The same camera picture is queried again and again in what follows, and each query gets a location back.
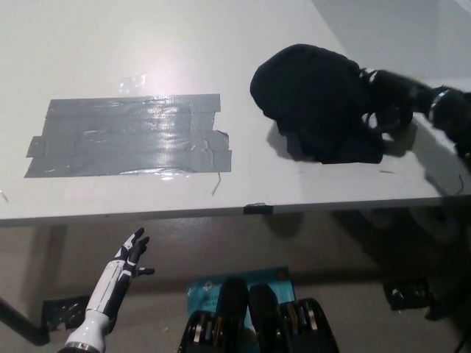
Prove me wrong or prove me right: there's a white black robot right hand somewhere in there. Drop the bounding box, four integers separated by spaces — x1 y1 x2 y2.
358 67 435 132

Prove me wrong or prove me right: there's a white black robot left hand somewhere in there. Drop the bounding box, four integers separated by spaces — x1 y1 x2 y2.
87 227 156 321

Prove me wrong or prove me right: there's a black t-shirt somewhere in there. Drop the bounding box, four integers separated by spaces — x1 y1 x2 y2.
249 43 386 165

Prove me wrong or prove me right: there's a teal cardboard box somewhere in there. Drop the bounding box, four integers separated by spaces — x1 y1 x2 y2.
185 267 297 330

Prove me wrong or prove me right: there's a grey duct tape patch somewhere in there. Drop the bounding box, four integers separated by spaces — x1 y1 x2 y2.
24 93 233 179

